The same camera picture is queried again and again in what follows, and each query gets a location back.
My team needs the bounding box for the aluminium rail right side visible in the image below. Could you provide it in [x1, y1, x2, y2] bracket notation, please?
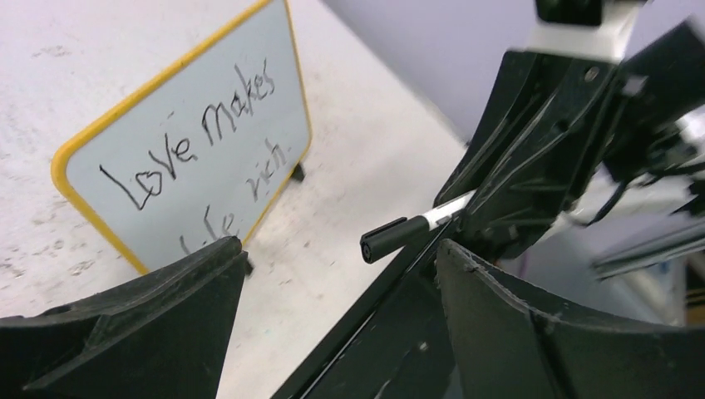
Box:
[591, 214, 704, 279]

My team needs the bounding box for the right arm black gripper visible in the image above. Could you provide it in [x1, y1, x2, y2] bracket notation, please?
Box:
[454, 19, 704, 260]

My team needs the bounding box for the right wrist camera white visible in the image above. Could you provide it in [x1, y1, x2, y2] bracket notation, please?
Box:
[524, 0, 646, 63]

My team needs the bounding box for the yellow framed small whiteboard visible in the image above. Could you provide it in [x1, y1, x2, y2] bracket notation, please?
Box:
[51, 1, 312, 273]

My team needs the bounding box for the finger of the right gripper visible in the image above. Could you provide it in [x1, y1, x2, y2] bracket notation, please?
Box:
[434, 51, 551, 205]

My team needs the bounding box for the white whiteboard marker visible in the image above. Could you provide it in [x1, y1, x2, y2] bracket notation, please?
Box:
[422, 190, 475, 231]

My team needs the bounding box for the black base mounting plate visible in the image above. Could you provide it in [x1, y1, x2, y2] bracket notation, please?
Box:
[273, 227, 462, 399]

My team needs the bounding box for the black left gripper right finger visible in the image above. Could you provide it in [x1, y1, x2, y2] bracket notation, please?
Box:
[436, 239, 704, 398]

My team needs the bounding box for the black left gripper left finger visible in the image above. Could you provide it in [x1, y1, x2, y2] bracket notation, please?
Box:
[1, 237, 248, 398]

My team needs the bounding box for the black marker cap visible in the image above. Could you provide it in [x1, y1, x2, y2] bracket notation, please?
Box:
[359, 215, 431, 264]

